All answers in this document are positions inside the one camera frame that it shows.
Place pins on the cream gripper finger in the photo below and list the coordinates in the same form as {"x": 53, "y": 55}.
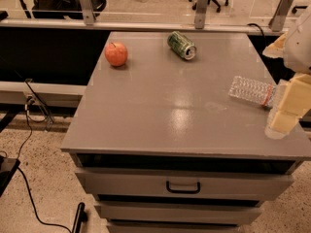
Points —
{"x": 277, "y": 48}
{"x": 291, "y": 102}

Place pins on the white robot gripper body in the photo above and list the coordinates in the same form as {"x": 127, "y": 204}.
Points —
{"x": 300, "y": 49}

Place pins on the red apple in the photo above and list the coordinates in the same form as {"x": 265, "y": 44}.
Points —
{"x": 116, "y": 53}

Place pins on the clear plastic water bottle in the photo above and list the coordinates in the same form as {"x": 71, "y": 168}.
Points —
{"x": 252, "y": 91}

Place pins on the glass railing with metal posts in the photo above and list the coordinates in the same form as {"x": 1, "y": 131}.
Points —
{"x": 160, "y": 15}

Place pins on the green soda can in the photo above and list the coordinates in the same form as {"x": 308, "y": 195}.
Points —
{"x": 181, "y": 45}

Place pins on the grey drawer cabinet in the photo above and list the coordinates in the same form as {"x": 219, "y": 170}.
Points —
{"x": 160, "y": 112}

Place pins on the top grey drawer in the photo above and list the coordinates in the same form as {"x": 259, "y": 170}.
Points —
{"x": 214, "y": 185}

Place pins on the grey drawer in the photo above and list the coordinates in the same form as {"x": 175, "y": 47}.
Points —
{"x": 184, "y": 213}
{"x": 214, "y": 185}

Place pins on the middle grey drawer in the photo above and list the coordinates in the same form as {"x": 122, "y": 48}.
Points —
{"x": 184, "y": 213}

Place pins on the black bag behind glass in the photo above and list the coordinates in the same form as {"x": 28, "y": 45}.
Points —
{"x": 60, "y": 9}

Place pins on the black device at left edge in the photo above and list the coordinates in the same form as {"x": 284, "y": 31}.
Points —
{"x": 8, "y": 167}

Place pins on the black drawer handle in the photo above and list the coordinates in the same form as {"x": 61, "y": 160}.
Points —
{"x": 193, "y": 188}

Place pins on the black post on floor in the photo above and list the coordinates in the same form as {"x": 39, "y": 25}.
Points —
{"x": 80, "y": 217}

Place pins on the wall power outlet with plugs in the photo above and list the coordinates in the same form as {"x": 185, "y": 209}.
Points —
{"x": 33, "y": 99}

